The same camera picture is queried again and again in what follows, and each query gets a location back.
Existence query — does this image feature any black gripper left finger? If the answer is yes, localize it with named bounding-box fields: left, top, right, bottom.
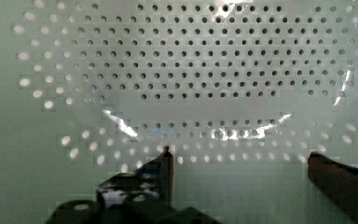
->
left=46, top=146, right=221, bottom=224

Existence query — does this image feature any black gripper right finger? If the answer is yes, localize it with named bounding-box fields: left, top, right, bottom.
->
left=308, top=152, right=358, bottom=224

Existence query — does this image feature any mint green plastic strainer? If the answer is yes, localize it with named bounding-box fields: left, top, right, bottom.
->
left=0, top=0, right=358, bottom=224

